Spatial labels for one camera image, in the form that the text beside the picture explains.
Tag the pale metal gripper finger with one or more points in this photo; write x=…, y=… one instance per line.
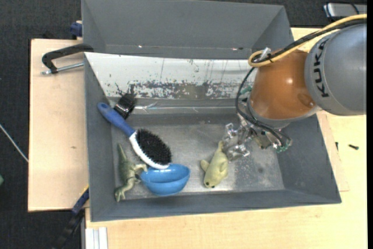
x=233, y=130
x=237, y=151

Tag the yellow toy seal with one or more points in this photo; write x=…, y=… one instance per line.
x=217, y=167

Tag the blue plastic bowl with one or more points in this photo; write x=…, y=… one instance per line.
x=166, y=182

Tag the blue and white hairbrush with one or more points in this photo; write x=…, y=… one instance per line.
x=153, y=147

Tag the small black screw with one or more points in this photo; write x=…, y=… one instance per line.
x=354, y=147

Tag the black tape roll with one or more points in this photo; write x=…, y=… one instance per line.
x=126, y=106

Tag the green toy dinosaur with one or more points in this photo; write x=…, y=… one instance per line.
x=126, y=167

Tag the grey metal bin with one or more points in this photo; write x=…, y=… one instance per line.
x=186, y=26

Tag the pale wood flat board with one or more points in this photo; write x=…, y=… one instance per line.
x=55, y=125

